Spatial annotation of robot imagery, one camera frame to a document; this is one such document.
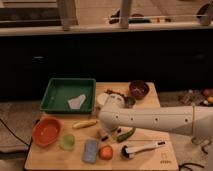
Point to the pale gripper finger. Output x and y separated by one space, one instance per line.
114 136

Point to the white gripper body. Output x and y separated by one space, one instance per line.
109 130

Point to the wooden board eraser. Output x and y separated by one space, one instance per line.
103 136

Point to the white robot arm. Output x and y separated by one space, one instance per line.
193 121

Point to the green plastic tray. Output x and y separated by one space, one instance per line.
60 91

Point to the green cucumber toy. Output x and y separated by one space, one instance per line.
125 136

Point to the orange fruit toy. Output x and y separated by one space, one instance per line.
106 152

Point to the yellow banana toy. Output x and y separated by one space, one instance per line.
83 124

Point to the blue sponge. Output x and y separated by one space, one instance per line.
90 151

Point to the white cup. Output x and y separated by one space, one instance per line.
101 99

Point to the metal cup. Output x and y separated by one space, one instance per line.
129 102

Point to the brown dried chili cluster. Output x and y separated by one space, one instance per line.
109 91

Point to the wooden board table top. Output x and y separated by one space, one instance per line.
53 158

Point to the small green cup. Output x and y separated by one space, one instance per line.
67 142

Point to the white cloth piece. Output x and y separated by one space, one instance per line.
76 103

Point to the dark red bowl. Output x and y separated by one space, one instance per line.
138 89

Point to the orange plastic bowl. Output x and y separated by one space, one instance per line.
46 131

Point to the white handled brush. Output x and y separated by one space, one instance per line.
130 152

